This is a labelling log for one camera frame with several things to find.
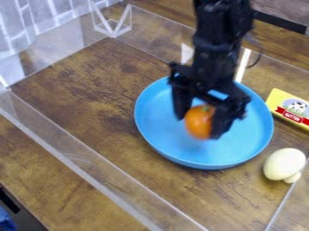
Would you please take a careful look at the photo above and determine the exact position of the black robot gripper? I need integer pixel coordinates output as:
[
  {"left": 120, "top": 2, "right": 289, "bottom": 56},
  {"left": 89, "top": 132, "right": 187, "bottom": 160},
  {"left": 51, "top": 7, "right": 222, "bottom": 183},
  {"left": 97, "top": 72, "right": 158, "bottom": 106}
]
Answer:
[{"left": 167, "top": 45, "right": 251, "bottom": 139}]

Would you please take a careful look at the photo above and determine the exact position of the orange toy ball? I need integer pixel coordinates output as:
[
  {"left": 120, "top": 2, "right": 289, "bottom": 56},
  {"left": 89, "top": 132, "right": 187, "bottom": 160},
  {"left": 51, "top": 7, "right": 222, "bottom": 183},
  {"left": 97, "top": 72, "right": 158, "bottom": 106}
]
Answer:
[{"left": 184, "top": 105, "right": 215, "bottom": 140}]

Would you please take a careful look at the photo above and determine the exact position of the blue round tray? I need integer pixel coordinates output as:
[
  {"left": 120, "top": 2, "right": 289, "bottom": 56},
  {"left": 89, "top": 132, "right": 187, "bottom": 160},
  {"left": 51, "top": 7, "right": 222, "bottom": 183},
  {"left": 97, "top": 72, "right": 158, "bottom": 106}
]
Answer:
[{"left": 133, "top": 78, "right": 274, "bottom": 170}]

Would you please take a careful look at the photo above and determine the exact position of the yellow butter box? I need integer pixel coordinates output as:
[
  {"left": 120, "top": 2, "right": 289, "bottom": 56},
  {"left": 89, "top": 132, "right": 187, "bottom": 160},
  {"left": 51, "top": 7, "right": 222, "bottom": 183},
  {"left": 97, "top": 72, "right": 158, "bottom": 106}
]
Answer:
[{"left": 266, "top": 88, "right": 309, "bottom": 132}]

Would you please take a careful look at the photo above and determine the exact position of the cream toy mushroom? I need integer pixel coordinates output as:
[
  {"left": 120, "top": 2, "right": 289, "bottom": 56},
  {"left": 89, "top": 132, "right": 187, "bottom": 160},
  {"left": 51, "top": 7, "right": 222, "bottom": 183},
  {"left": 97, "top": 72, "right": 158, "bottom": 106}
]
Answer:
[{"left": 263, "top": 148, "right": 306, "bottom": 183}]

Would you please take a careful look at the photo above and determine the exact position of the black bar on floor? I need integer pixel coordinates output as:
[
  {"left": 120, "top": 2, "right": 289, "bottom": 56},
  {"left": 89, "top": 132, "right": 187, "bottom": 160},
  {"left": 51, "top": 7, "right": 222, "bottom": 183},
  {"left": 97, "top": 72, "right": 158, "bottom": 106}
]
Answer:
[{"left": 253, "top": 11, "right": 306, "bottom": 34}]

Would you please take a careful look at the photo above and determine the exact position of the white patterned cloth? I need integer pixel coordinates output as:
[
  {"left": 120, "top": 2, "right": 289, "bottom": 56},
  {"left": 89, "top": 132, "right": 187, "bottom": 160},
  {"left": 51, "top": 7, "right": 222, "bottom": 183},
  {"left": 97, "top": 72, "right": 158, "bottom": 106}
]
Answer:
[{"left": 0, "top": 0, "right": 121, "bottom": 59}]

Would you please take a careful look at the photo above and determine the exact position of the clear acrylic enclosure wall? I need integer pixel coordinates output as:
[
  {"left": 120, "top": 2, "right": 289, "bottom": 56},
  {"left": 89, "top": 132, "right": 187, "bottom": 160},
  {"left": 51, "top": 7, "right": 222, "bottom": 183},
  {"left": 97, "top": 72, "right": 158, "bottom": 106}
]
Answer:
[{"left": 0, "top": 0, "right": 309, "bottom": 231}]

